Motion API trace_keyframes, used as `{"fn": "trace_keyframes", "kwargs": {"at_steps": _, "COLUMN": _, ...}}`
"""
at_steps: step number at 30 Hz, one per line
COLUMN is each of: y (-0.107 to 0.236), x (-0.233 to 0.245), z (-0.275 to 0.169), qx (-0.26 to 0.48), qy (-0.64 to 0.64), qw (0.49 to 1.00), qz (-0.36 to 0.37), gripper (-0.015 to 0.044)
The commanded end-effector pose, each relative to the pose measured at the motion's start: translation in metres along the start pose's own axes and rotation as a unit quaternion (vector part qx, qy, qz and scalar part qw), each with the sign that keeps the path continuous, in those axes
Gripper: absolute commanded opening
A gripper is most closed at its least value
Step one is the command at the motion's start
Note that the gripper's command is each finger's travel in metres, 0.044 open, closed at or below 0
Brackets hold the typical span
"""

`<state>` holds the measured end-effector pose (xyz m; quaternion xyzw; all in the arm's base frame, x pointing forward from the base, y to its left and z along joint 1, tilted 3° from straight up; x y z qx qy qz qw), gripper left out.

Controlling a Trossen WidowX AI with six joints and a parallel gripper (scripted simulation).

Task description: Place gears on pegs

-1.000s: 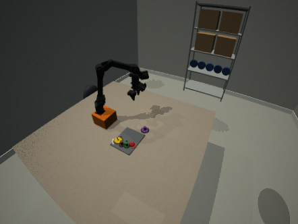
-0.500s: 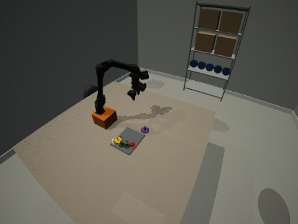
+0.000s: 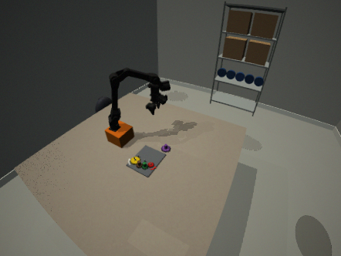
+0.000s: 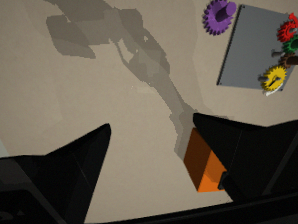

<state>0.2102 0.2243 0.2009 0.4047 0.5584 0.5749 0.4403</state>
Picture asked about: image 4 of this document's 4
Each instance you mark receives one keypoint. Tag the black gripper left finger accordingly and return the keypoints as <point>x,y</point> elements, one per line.
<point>64,180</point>

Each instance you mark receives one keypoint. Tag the red curved arrow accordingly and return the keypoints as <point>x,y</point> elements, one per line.
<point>293,17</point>

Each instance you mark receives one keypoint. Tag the brown gear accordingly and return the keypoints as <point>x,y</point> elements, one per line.
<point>288,60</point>

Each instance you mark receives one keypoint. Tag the red gear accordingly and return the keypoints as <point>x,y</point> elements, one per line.
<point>284,34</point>

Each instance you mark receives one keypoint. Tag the yellow gear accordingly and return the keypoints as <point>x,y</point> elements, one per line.
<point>276,71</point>

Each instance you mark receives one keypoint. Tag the purple gear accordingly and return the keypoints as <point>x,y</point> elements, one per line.
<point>218,16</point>

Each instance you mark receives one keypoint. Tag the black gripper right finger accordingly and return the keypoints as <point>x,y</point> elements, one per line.
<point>253,155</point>

